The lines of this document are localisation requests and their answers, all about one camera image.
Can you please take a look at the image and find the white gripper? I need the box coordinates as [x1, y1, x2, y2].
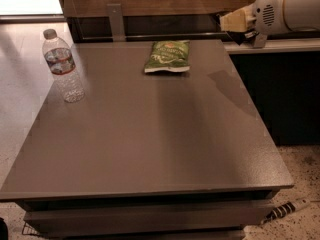
[220, 0, 289, 35]

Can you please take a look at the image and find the black rxbar chocolate bar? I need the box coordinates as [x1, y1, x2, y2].
[227, 30, 258, 45]

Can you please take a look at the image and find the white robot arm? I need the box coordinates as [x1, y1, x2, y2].
[220, 0, 320, 35]

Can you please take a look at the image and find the green jalapeno chip bag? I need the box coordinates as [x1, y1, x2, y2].
[144, 40, 190, 73]

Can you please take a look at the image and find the clear plastic water bottle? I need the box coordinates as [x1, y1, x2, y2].
[42, 29, 85, 103]

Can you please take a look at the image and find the right metal bracket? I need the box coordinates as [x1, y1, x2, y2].
[252, 34, 268, 48]

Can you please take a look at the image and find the metal bracket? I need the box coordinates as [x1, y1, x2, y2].
[107, 3, 126, 42]
[252, 34, 268, 48]

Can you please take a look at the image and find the left metal bracket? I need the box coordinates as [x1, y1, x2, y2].
[107, 3, 126, 42]

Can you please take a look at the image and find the black white striped cable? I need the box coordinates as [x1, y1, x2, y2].
[260, 197, 311, 225]

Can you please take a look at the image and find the wire rack corner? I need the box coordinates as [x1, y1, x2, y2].
[22, 223, 42, 238]

